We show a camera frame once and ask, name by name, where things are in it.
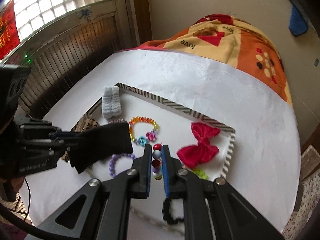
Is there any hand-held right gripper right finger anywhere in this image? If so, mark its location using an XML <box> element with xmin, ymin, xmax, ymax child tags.
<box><xmin>161</xmin><ymin>144</ymin><xmax>284</xmax><ymax>240</ymax></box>

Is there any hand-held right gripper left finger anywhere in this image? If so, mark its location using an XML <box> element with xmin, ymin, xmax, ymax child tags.
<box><xmin>37</xmin><ymin>144</ymin><xmax>152</xmax><ymax>240</ymax></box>

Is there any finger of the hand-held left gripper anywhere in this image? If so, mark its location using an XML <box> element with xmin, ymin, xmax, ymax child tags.
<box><xmin>49</xmin><ymin>140</ymin><xmax>72</xmax><ymax>155</ymax></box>
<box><xmin>49</xmin><ymin>129</ymin><xmax>84</xmax><ymax>140</ymax></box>

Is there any mixed large bead bracelet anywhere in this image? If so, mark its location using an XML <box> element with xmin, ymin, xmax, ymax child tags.
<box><xmin>151</xmin><ymin>142</ymin><xmax>163</xmax><ymax>180</ymax></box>

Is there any black scrunchie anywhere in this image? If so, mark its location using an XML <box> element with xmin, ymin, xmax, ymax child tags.
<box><xmin>162</xmin><ymin>197</ymin><xmax>185</xmax><ymax>225</ymax></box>

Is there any purple bead bracelet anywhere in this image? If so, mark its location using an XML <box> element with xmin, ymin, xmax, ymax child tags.
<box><xmin>108</xmin><ymin>153</ymin><xmax>135</xmax><ymax>179</ymax></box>

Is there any black knit headband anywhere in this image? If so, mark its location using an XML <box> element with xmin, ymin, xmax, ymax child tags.
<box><xmin>68</xmin><ymin>122</ymin><xmax>134</xmax><ymax>174</ymax></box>

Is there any red fabric bow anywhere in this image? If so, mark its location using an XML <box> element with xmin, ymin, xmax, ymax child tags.
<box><xmin>177</xmin><ymin>122</ymin><xmax>221</xmax><ymax>169</ymax></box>

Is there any striped cardboard box tray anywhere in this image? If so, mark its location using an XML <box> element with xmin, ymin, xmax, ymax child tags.
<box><xmin>61</xmin><ymin>82</ymin><xmax>237</xmax><ymax>230</ymax></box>

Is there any rainbow bead bracelet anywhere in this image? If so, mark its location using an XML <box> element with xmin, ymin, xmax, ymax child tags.
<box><xmin>129</xmin><ymin>116</ymin><xmax>160</xmax><ymax>147</ymax></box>

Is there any white fluffy hair tie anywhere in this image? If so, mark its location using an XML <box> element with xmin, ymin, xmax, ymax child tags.
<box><xmin>101</xmin><ymin>86</ymin><xmax>122</xmax><ymax>119</ymax></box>

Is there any leopard print hair bow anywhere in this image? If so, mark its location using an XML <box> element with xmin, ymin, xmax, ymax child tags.
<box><xmin>62</xmin><ymin>114</ymin><xmax>100</xmax><ymax>163</ymax></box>

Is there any wooden louvred door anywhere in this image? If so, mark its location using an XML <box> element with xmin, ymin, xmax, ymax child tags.
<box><xmin>0</xmin><ymin>12</ymin><xmax>140</xmax><ymax>120</ymax></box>

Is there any white table cover sheet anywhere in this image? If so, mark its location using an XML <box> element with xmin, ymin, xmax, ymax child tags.
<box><xmin>19</xmin><ymin>49</ymin><xmax>300</xmax><ymax>235</ymax></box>

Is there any glass block window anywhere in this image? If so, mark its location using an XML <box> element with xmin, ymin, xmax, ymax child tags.
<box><xmin>10</xmin><ymin>0</ymin><xmax>118</xmax><ymax>43</ymax></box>

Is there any printed blanket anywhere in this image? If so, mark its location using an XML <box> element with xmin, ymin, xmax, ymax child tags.
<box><xmin>116</xmin><ymin>14</ymin><xmax>294</xmax><ymax>108</ymax></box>

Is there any blue towel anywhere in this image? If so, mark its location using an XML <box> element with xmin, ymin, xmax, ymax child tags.
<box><xmin>287</xmin><ymin>5</ymin><xmax>309</xmax><ymax>37</ymax></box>

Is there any black cable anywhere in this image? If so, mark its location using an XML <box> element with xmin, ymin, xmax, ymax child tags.
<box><xmin>22</xmin><ymin>177</ymin><xmax>32</xmax><ymax>222</ymax></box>

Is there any red wall poster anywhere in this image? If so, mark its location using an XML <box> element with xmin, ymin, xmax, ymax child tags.
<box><xmin>0</xmin><ymin>0</ymin><xmax>21</xmax><ymax>60</ymax></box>

